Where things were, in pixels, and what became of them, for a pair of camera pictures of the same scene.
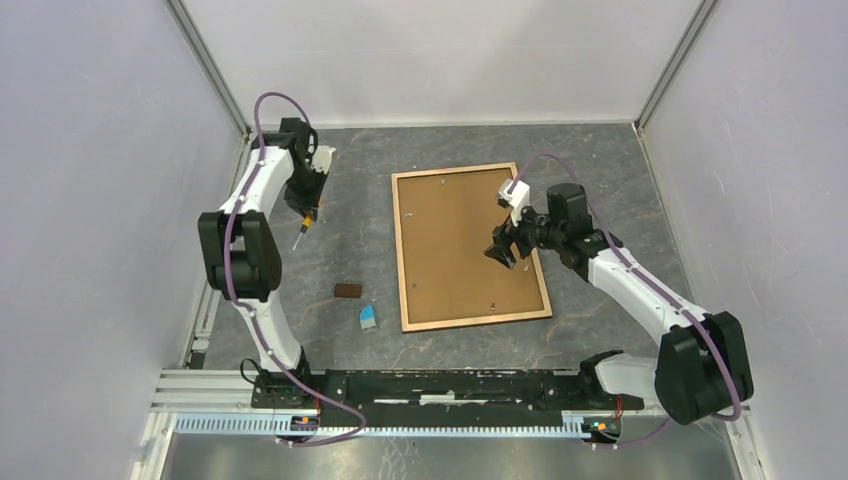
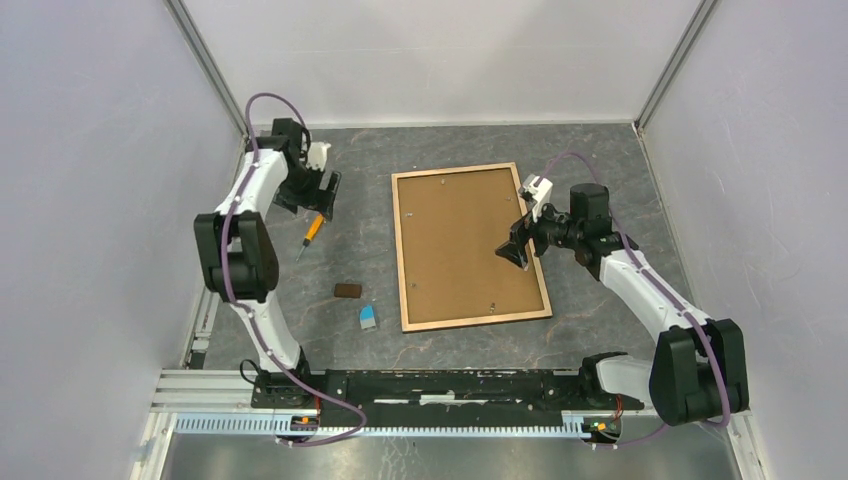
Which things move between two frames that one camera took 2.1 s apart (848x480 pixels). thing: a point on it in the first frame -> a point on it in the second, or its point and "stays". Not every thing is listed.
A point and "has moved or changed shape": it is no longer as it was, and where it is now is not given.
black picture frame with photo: x=445 y=220 stays
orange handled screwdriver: x=307 y=222 has moved or changed shape
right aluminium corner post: x=677 y=65 stays
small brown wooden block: x=348 y=290 stays
